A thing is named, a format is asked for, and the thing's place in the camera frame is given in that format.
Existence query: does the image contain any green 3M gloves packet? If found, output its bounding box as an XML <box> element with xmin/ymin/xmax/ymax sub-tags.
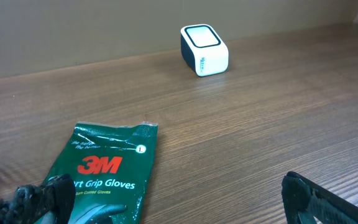
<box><xmin>45</xmin><ymin>122</ymin><xmax>158</xmax><ymax>224</ymax></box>

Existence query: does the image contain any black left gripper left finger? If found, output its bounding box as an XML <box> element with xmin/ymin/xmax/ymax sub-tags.
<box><xmin>0</xmin><ymin>174</ymin><xmax>76</xmax><ymax>224</ymax></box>

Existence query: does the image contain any white barcode scanner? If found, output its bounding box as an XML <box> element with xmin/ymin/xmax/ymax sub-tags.
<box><xmin>180</xmin><ymin>24</ymin><xmax>229</xmax><ymax>77</ymax></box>

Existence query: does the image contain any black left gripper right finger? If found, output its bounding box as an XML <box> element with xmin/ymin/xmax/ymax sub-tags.
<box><xmin>282</xmin><ymin>171</ymin><xmax>358</xmax><ymax>224</ymax></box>

